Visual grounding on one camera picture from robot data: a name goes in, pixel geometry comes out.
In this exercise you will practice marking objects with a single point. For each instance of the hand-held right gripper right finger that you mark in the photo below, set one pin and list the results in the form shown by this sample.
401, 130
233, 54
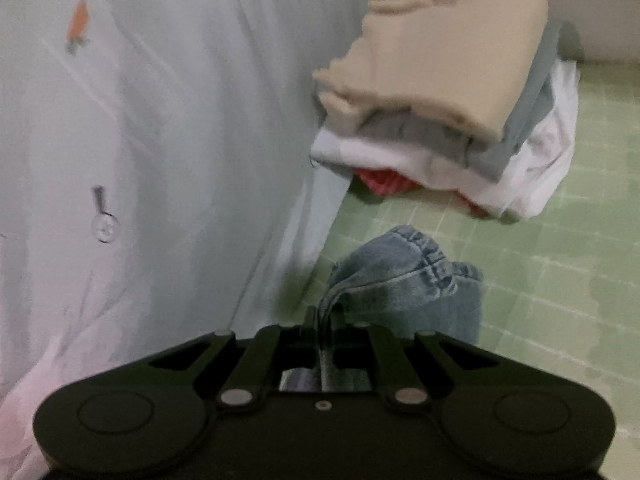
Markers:
388, 360

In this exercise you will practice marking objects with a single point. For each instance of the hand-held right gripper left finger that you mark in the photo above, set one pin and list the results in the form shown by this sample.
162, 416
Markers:
260, 360

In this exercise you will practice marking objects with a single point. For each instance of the blue denim pants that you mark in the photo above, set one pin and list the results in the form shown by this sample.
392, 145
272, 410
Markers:
400, 280

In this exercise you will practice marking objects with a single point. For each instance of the red folded garment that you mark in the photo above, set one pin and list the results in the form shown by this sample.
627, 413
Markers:
382, 180

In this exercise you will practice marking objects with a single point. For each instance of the green grid bed sheet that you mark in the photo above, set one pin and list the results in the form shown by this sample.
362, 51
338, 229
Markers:
550, 270

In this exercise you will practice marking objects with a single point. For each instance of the white folded garment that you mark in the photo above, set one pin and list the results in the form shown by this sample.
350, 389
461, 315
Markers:
535, 170

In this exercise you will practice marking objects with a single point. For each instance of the pale blue printed quilt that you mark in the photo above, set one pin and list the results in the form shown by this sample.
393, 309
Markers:
160, 135

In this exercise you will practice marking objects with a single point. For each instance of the pale grey folded garment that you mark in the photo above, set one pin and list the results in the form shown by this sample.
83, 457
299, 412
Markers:
530, 110

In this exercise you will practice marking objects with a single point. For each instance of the beige folded garment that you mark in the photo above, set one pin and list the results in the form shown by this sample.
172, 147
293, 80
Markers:
440, 55

